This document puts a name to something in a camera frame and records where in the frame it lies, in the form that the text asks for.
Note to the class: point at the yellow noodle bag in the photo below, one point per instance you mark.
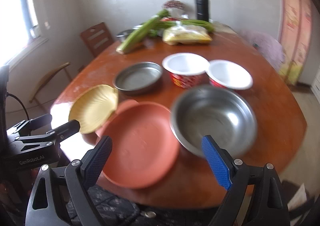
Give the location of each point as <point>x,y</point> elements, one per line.
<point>186,34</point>

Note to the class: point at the celery bunch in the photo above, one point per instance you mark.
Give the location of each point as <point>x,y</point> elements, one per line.
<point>139,34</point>
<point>168,24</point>

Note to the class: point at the red instant noodle bowl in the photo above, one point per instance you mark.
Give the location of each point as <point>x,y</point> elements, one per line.
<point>186,69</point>

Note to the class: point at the small steel bowl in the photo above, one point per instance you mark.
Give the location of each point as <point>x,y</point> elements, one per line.
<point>122,36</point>

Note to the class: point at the pink cartoon folding screen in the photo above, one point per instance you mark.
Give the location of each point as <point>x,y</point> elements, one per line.
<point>295,38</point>

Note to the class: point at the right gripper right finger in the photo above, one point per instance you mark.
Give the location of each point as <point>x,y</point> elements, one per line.
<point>267,205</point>

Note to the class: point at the black thermos flask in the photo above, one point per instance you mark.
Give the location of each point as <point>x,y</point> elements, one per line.
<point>202,10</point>

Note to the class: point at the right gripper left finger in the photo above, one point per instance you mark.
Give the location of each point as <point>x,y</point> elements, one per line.
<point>46,204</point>

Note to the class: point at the brown wooden chair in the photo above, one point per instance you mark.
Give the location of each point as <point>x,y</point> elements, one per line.
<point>97,38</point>

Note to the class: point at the yellow scalloped plate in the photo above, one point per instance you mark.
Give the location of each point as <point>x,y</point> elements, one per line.
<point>93,107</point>

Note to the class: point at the pink cloth on chair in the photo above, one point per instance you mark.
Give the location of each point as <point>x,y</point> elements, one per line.
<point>266,45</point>

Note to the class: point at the large steel bowl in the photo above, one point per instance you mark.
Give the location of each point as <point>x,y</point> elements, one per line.
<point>224,115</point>

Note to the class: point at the shallow steel pan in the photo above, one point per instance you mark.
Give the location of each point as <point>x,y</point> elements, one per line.
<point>138,78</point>

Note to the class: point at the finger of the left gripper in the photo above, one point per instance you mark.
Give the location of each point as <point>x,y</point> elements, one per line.
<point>62,132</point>
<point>27,126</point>

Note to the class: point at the terracotta plastic plate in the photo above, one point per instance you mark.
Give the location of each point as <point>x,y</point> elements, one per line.
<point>144,147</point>

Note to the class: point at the curved wooden armchair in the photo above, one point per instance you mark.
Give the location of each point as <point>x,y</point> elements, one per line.
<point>47,78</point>

